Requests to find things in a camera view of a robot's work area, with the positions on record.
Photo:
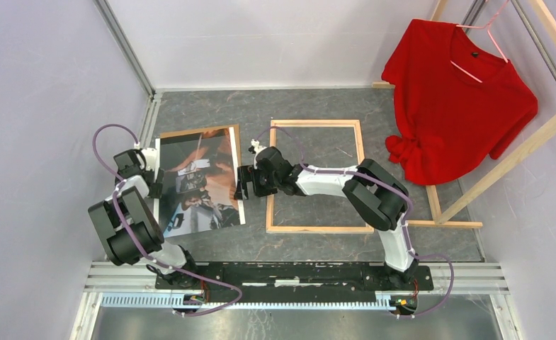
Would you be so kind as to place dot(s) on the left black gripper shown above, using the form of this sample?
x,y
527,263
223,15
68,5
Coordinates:
x,y
156,187

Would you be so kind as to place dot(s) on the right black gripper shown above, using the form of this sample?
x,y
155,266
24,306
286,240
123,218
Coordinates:
x,y
246,173

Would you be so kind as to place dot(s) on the colour photo print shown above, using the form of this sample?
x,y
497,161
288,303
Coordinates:
x,y
198,187

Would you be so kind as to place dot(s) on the white wooden picture frame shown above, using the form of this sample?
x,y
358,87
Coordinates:
x,y
274,126

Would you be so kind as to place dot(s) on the brown cardboard backing board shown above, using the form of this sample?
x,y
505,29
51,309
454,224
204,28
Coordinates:
x,y
164,135

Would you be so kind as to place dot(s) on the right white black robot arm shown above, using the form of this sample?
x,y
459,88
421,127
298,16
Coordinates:
x,y
381,201

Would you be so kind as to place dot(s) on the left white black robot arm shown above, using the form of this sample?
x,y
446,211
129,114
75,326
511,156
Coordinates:
x,y
127,228

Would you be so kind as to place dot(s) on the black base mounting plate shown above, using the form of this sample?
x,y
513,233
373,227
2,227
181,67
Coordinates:
x,y
292,282

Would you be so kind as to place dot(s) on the wooden clothes rack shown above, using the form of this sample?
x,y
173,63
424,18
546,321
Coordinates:
x,y
441,218

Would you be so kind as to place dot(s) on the red t-shirt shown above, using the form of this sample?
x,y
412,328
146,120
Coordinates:
x,y
455,104

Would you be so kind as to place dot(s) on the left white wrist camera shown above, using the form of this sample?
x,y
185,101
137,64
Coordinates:
x,y
147,157

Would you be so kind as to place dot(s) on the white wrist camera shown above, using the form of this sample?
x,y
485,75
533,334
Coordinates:
x,y
255,148
147,157

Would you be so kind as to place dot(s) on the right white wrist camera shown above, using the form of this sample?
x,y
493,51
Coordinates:
x,y
255,148

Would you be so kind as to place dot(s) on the aluminium rail frame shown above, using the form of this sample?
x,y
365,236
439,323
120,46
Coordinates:
x,y
134,287

